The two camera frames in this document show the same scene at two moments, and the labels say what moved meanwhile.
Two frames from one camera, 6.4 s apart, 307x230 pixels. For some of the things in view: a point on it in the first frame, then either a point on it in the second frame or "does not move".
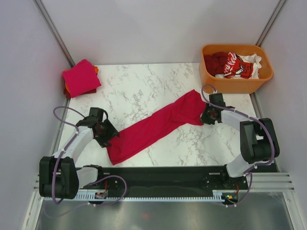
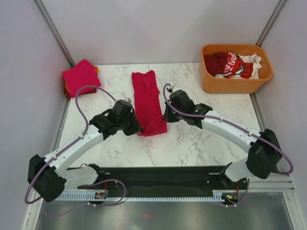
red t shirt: (142, 132) → (146, 94)
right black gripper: (204, 118) → (168, 118)
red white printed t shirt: (241, 66) does not move
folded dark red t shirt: (68, 95) does not move
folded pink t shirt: (81, 78) does not move
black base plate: (166, 178) does not move
